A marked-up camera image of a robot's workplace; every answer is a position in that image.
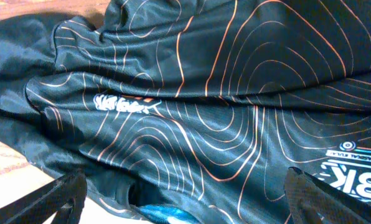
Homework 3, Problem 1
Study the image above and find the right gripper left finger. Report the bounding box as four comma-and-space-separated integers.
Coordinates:
0, 170, 87, 224

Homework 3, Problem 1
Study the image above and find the black orange-patterned jersey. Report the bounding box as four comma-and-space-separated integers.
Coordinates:
0, 0, 371, 223

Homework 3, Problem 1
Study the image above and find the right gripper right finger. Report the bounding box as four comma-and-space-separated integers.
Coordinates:
284, 167, 371, 224

